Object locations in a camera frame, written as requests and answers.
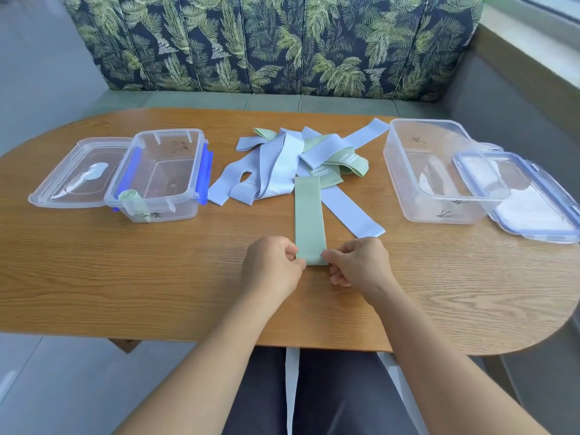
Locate person's right hand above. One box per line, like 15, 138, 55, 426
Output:
322, 237, 400, 307

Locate person's left hand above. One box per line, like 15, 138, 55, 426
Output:
240, 235, 307, 308

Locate green elastic band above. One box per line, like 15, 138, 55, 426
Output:
294, 176, 330, 267
118, 188, 151, 223

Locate person's left forearm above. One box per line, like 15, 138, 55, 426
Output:
112, 292, 287, 435

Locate person's right forearm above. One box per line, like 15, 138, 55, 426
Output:
366, 282, 552, 435

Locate pile of pastel fabric bands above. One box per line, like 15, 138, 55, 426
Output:
208, 118, 391, 239

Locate large clear plastic container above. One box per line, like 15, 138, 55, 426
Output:
382, 118, 511, 224

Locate person's dark trousers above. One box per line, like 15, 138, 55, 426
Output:
221, 346, 420, 435

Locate grey green sofa seat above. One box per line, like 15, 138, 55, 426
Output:
85, 89, 454, 121

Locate clear container with blue clips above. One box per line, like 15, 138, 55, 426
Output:
104, 128, 213, 224

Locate rolled green elastic band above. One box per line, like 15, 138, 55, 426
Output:
118, 188, 151, 223

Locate wooden table leg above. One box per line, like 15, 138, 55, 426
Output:
481, 355, 523, 406
107, 338, 142, 354

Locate clear lid with blue rim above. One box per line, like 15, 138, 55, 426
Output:
453, 149, 580, 244

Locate leaf print sofa backrest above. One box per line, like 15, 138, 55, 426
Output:
61, 0, 486, 103

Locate grey upholstered side bench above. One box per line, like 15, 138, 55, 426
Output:
440, 49, 580, 186

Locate clear plastic lid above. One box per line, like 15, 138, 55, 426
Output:
27, 137, 135, 209

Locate wooden ledge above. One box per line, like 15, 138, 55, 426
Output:
470, 22, 580, 138

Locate white window frame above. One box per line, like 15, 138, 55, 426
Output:
486, 0, 580, 28

